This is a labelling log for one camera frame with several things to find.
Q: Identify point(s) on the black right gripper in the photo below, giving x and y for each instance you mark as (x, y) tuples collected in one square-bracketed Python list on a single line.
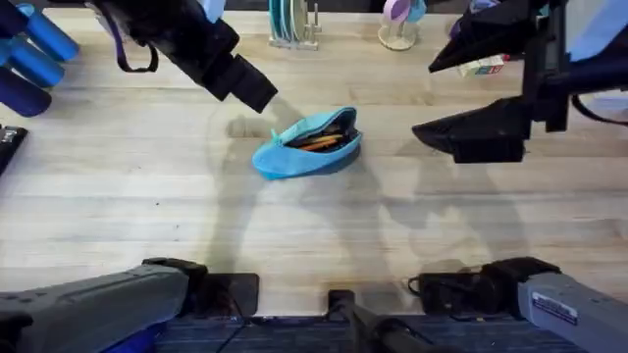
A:
[(537, 78)]

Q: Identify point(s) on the black flat device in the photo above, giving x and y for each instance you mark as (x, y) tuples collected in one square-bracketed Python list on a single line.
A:
[(10, 144)]

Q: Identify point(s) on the turquoise soft zip bag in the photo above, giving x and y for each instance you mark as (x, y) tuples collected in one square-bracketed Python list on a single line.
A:
[(289, 159)]

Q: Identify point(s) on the dark blue cylinder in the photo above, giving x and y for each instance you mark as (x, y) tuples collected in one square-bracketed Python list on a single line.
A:
[(22, 95)]

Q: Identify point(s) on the mid blue cylinder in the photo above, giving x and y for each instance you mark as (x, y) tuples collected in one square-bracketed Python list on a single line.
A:
[(34, 66)]

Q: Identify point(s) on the black rail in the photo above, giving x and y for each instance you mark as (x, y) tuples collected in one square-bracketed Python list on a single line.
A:
[(294, 336)]

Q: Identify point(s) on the pale plate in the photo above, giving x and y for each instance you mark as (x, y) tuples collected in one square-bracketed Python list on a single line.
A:
[(299, 19)]

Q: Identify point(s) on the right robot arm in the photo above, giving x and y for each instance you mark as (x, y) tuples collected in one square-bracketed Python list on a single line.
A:
[(574, 309)]

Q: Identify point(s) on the black camera mast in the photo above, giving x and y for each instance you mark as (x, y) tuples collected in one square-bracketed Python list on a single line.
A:
[(373, 328)]

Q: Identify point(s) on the teal plate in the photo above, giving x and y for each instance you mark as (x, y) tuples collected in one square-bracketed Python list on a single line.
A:
[(279, 19)]

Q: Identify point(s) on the small peg rack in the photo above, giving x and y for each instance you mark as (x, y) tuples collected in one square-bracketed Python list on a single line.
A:
[(311, 36)]

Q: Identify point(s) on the black upright wrist plate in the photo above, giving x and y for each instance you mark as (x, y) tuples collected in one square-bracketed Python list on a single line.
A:
[(557, 73)]

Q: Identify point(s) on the round cup stand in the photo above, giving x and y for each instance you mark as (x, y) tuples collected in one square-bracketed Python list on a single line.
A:
[(397, 36)]

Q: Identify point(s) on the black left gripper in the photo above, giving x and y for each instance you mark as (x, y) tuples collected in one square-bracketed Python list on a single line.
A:
[(186, 39)]

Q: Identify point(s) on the small white printed box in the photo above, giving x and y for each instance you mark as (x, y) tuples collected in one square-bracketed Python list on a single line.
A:
[(483, 66)]

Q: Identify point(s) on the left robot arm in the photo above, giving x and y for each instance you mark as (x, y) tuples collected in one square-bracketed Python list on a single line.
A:
[(98, 304)]

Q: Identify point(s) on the light blue cylinder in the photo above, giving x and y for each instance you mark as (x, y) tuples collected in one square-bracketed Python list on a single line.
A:
[(51, 36)]

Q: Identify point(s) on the teal cup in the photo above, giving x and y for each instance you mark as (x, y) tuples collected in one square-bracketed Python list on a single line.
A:
[(417, 9)]

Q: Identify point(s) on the lilac cup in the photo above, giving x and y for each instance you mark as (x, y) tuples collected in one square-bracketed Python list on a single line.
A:
[(396, 10)]

